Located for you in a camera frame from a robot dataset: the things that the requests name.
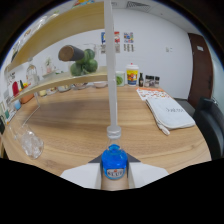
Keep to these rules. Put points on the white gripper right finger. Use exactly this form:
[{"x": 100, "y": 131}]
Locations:
[{"x": 143, "y": 174}]

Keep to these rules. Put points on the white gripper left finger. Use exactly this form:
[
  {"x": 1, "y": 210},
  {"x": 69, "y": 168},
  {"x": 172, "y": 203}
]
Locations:
[{"x": 85, "y": 175}]

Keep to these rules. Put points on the blue liquid bottle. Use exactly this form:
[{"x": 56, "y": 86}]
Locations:
[{"x": 114, "y": 160}]

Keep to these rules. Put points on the clear glass with ice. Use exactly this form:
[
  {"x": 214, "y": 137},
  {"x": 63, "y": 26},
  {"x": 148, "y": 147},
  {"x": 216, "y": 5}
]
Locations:
[{"x": 30, "y": 143}]

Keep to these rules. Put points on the black chair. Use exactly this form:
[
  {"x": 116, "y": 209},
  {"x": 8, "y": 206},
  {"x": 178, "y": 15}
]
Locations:
[{"x": 210, "y": 128}]

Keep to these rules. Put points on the orange printed flyer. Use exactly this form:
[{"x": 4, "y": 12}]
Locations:
[{"x": 153, "y": 93}]

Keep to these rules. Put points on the dark spice jars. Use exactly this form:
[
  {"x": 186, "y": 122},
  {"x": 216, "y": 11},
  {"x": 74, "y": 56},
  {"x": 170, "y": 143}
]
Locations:
[{"x": 152, "y": 81}]

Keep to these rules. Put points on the small dark bottle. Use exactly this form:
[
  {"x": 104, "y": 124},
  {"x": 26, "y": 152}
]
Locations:
[{"x": 141, "y": 80}]

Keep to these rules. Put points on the green and white mug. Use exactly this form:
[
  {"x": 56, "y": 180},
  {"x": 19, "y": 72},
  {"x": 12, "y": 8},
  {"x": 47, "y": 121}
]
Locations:
[{"x": 120, "y": 79}]

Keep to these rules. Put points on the glass jar of limes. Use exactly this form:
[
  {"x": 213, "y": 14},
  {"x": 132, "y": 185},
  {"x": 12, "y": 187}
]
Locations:
[{"x": 85, "y": 65}]

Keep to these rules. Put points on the brown door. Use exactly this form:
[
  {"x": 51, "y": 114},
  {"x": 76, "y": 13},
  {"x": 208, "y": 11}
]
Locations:
[{"x": 199, "y": 70}]

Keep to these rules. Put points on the two-tier wooden shelf rack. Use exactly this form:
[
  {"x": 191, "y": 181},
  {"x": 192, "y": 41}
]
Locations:
[{"x": 66, "y": 25}]

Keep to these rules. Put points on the wall posters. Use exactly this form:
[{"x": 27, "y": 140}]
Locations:
[{"x": 128, "y": 38}]

